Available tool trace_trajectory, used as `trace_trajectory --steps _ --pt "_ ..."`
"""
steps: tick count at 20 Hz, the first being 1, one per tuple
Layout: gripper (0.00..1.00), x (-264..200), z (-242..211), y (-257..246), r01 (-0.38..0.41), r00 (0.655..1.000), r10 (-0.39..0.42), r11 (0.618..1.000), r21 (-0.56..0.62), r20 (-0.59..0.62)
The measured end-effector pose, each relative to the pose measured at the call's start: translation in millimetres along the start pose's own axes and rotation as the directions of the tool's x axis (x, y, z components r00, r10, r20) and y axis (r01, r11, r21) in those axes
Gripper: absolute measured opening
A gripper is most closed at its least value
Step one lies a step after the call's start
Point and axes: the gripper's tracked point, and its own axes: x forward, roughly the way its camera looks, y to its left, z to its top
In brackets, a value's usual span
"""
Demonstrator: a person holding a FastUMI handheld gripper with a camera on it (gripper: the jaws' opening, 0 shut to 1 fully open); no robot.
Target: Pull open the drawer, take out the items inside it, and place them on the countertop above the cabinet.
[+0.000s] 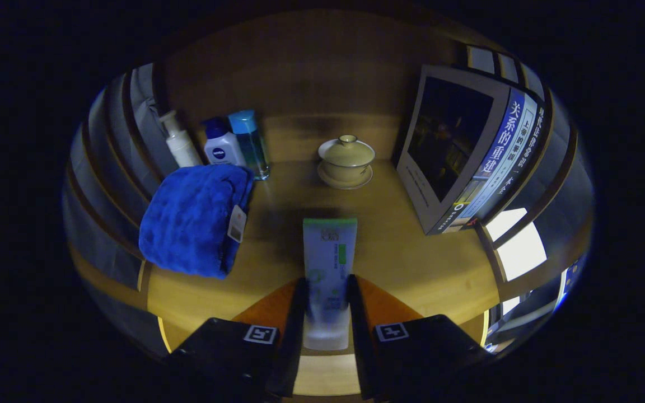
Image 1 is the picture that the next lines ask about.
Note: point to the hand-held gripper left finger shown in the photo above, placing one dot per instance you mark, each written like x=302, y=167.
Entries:
x=227, y=352

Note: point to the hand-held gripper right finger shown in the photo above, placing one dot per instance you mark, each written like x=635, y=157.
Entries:
x=423, y=352

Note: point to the white and green tube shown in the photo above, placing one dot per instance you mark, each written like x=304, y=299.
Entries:
x=328, y=263

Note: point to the wooden countertop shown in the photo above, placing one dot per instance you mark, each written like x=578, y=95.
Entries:
x=412, y=263

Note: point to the wooden cabinet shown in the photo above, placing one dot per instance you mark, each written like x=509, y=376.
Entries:
x=311, y=61

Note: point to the blue towel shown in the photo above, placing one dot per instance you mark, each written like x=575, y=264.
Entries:
x=188, y=218

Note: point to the beige saucer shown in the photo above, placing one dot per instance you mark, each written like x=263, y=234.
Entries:
x=345, y=183

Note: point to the white bottle with blue cap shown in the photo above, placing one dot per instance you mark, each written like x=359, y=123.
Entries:
x=220, y=148

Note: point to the book with blue spine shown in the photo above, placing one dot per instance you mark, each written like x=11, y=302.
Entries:
x=445, y=145

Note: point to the teal bottle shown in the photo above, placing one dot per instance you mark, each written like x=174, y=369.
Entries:
x=251, y=145

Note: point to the white pump bottle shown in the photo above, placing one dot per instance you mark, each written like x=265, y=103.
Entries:
x=182, y=148

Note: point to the beige lidded tea cup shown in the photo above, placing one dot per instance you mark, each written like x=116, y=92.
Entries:
x=346, y=157

